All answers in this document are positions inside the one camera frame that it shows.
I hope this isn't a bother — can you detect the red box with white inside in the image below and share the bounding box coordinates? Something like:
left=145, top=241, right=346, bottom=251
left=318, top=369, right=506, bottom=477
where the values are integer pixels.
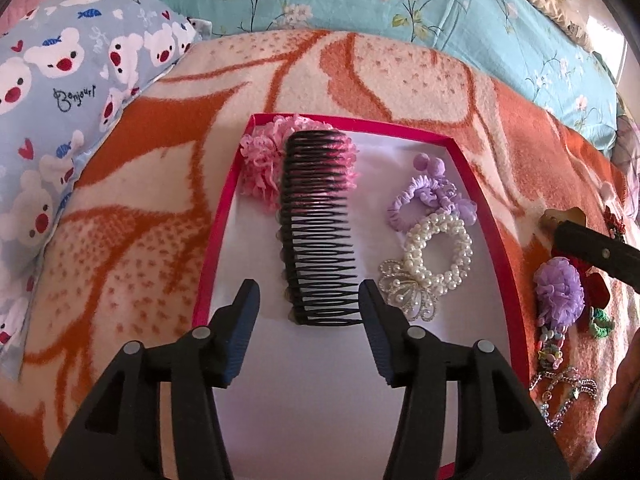
left=192, top=114, right=532, bottom=480

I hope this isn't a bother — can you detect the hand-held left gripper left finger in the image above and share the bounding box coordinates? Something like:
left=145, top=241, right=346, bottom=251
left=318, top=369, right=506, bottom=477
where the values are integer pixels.
left=45, top=279, right=261, bottom=480

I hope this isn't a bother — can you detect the purple pompom scrunchie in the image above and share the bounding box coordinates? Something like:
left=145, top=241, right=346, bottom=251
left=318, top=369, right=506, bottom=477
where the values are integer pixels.
left=387, top=153, right=478, bottom=228

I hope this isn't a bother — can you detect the colourful bead bracelet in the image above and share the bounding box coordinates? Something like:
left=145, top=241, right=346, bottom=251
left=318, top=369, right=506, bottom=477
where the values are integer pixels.
left=537, top=325, right=567, bottom=377

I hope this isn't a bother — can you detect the blue bear print pillow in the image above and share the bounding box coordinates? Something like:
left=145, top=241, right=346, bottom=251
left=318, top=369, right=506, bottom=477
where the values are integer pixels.
left=0, top=0, right=207, bottom=381

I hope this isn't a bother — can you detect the black hair comb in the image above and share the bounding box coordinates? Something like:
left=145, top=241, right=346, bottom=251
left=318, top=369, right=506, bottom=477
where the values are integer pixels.
left=276, top=130, right=362, bottom=328

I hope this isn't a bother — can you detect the pearl bracelet with butterfly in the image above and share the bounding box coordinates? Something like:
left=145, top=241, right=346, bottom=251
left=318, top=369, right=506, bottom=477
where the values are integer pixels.
left=378, top=211, right=473, bottom=322

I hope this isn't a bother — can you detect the orange and cream blanket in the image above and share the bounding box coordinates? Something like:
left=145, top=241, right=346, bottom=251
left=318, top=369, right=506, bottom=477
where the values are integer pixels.
left=17, top=29, right=640, bottom=480

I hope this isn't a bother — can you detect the red velvet bow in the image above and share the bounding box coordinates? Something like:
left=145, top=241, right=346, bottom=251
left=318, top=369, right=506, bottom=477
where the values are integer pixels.
left=570, top=255, right=612, bottom=332

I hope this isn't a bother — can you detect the red flower brooch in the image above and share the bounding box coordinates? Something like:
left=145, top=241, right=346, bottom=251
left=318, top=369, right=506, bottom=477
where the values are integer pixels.
left=602, top=205, right=628, bottom=242

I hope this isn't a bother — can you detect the green scrunchie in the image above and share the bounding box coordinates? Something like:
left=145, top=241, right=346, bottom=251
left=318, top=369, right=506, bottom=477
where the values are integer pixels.
left=589, top=307, right=616, bottom=340

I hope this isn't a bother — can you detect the purple flower hair tie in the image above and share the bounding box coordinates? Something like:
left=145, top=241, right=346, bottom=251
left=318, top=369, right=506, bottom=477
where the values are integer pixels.
left=532, top=256, right=586, bottom=328

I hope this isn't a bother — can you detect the pink flower hair tie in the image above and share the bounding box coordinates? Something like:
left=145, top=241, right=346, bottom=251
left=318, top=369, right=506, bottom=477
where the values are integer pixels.
left=240, top=114, right=360, bottom=213

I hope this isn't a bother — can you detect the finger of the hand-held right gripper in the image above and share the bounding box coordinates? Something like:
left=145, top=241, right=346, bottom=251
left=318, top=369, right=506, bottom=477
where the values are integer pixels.
left=554, top=222, right=640, bottom=292

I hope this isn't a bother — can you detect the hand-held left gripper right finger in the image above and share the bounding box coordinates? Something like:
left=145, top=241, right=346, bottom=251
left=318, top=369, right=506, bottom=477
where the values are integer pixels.
left=360, top=280, right=571, bottom=480

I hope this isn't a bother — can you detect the beige hair claw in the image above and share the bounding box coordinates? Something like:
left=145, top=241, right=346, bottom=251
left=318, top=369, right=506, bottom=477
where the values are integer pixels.
left=540, top=208, right=587, bottom=233

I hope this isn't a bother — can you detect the silver chain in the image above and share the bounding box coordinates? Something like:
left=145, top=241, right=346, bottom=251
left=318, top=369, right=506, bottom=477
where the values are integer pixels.
left=529, top=367, right=598, bottom=433

